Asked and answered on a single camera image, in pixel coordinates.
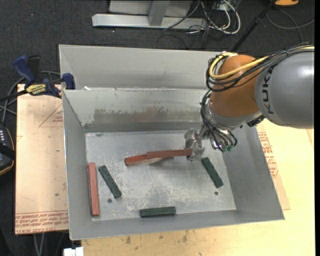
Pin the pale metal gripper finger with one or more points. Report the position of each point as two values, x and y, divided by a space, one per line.
192 146
197 155

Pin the grey metal bin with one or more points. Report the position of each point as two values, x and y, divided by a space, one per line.
162 185

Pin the dark green flat block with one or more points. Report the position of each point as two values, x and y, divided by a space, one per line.
212 172
110 181
157 212

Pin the red-brown block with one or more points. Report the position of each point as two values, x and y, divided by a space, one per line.
94 190
135 160
167 154

